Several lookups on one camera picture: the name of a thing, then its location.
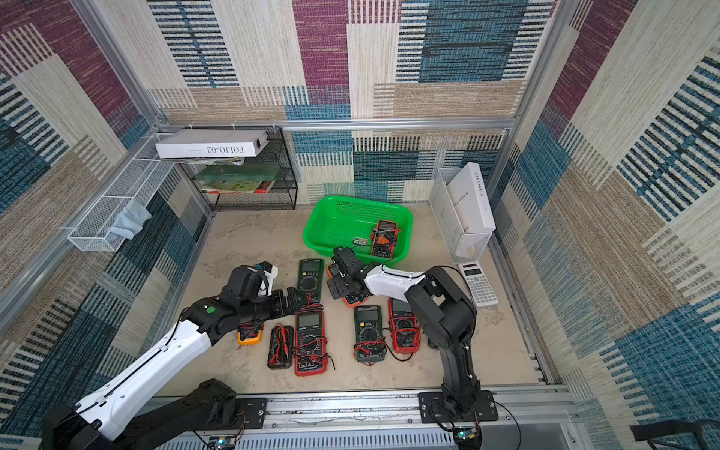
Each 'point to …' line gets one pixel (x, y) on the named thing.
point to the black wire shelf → (263, 183)
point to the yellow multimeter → (249, 332)
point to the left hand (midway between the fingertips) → (296, 301)
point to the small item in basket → (360, 241)
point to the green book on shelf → (235, 178)
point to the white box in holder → (470, 196)
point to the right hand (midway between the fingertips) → (344, 279)
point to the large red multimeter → (310, 344)
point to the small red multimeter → (403, 325)
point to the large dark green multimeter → (311, 279)
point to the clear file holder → (464, 246)
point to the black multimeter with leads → (280, 347)
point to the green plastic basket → (332, 222)
